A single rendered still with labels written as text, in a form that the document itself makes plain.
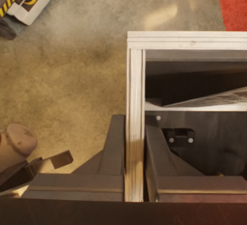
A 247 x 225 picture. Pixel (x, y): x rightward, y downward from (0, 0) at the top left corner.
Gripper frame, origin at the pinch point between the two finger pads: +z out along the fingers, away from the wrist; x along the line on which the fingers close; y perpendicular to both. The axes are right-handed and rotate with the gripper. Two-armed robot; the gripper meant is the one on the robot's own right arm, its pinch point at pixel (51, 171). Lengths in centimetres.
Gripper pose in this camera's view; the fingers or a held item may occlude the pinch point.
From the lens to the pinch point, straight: 35.9
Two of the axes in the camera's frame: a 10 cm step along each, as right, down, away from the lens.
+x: 0.3, -1.1, 9.9
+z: 9.2, -3.7, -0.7
